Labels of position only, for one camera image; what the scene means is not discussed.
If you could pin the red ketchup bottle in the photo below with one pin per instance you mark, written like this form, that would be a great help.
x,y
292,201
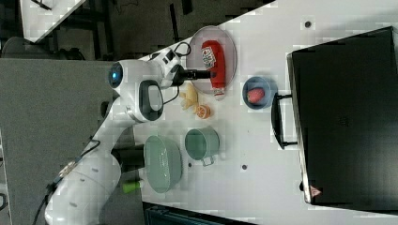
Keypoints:
x,y
213,59

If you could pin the pink fruit in bowl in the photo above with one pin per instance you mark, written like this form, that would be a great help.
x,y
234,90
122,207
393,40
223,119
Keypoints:
x,y
255,95

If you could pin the black cylinder holder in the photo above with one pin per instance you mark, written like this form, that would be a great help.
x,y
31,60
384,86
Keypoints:
x,y
130,159

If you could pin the green colander basket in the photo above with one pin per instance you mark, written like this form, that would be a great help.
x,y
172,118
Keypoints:
x,y
163,163

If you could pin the green cup with handle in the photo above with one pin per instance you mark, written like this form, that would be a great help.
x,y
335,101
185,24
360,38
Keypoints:
x,y
202,144

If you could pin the grey round plate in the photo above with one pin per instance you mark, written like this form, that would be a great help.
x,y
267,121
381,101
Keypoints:
x,y
194,59

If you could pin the blue bowl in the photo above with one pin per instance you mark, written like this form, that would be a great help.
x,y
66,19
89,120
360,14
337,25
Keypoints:
x,y
269,86

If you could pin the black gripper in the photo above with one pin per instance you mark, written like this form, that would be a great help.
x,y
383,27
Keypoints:
x,y
181,75

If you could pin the black toaster oven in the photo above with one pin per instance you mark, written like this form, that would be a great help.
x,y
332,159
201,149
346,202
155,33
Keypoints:
x,y
344,96

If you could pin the orange half slice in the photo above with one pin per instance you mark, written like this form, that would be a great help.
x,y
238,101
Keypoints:
x,y
203,111

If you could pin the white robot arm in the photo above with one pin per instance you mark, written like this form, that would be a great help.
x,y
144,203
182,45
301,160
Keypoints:
x,y
84,186

